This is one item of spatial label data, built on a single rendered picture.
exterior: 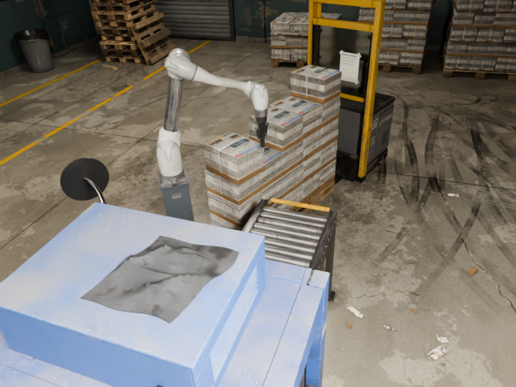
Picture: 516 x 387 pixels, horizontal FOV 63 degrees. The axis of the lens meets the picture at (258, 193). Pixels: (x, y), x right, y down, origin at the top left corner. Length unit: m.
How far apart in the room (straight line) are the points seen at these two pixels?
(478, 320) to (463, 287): 0.32
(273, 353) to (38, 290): 0.63
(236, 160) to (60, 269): 2.00
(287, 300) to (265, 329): 0.13
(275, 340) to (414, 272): 2.64
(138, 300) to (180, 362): 0.21
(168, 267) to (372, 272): 2.72
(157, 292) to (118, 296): 0.10
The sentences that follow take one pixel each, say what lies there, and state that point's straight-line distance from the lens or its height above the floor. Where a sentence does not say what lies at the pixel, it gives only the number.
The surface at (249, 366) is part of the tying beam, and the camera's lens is 1.18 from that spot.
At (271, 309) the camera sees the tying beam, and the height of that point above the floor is 1.55.
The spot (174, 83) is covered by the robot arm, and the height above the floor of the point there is 1.62.
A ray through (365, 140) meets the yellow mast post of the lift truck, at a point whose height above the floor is 0.54.
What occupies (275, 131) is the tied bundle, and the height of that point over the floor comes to 1.00.
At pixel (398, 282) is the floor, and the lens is 3.64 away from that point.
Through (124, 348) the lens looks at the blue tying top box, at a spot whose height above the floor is 1.74.
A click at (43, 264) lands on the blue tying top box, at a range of 1.31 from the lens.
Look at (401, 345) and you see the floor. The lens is 3.24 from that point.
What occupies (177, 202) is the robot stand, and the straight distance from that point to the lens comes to 3.02.
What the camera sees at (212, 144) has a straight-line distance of 3.26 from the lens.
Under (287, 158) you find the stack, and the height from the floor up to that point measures 0.74.
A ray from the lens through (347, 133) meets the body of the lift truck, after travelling 4.74.
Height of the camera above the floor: 2.52
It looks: 34 degrees down
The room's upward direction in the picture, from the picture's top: 3 degrees counter-clockwise
